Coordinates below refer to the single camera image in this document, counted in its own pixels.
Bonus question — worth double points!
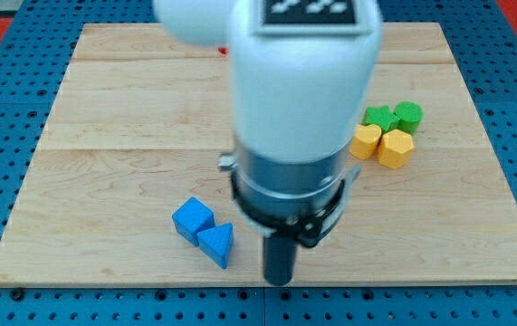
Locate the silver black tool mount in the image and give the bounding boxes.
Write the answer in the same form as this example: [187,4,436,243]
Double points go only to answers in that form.
[218,140,361,248]

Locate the yellow heart block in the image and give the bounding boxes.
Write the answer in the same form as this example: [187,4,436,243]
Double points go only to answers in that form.
[349,124,382,159]

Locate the blue triangle block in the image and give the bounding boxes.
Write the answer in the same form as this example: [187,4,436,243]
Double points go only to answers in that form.
[197,223,234,269]

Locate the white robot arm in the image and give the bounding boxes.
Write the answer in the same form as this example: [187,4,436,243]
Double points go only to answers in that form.
[152,0,383,286]

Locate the yellow hexagon block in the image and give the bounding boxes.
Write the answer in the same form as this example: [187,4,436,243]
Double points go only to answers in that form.
[377,129,415,169]

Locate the green cylinder block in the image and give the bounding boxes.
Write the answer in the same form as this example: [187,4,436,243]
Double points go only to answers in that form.
[394,101,424,135]

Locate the blue cube block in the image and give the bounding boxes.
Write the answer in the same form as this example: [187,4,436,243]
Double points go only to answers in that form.
[172,197,215,246]

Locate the black white fiducial tag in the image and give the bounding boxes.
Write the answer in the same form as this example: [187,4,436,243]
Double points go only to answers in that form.
[251,0,381,36]

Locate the green star block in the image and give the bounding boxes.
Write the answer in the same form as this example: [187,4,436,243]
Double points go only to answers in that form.
[362,106,400,133]

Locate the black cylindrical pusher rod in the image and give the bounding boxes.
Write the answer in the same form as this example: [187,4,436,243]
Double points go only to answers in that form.
[263,233,296,286]

